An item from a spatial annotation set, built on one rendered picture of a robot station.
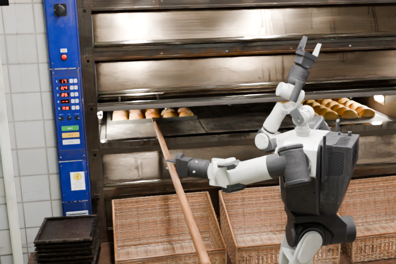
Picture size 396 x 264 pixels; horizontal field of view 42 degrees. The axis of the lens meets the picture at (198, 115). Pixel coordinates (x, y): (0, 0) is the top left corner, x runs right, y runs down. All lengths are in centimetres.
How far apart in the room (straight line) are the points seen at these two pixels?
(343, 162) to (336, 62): 115
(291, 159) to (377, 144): 147
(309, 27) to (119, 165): 132
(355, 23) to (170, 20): 105
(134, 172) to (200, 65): 70
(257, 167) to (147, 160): 112
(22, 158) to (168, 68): 93
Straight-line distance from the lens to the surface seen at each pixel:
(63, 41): 277
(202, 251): 163
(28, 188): 301
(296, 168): 190
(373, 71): 317
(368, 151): 329
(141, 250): 297
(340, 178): 206
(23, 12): 282
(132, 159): 294
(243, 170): 197
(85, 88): 283
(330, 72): 306
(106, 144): 289
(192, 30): 281
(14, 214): 305
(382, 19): 318
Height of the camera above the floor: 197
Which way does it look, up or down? 13 degrees down
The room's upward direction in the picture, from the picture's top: 1 degrees counter-clockwise
